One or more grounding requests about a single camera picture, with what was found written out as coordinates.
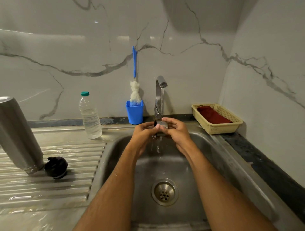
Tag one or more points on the person's right hand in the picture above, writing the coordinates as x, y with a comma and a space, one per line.
178, 134

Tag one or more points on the blue plastic holder cup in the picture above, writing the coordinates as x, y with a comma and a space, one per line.
135, 114

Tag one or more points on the person's left hand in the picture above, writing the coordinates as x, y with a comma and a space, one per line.
141, 135

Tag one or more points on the stainless steel flask bottle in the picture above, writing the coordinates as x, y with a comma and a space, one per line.
16, 133

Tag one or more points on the person's left fingers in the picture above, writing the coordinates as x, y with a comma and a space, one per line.
150, 126

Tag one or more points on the person's right forearm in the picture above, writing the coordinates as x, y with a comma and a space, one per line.
219, 192

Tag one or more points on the clear plastic water bottle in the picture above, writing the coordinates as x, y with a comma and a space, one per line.
90, 119

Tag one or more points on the dark red cloth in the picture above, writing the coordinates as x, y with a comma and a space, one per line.
213, 115

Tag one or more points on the person's right fingers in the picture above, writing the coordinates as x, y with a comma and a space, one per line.
169, 121

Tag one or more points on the person's left forearm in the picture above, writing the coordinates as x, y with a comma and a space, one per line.
114, 190

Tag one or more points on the round metal drain strainer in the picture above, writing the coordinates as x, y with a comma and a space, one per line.
165, 192

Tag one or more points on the black flask lid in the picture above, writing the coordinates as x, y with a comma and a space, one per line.
56, 167

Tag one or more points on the yellow plastic basket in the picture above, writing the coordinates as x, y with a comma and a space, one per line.
220, 128

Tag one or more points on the stainless steel sink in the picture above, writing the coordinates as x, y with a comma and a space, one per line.
145, 173

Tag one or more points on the chrome sink faucet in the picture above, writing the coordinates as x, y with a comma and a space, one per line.
158, 95

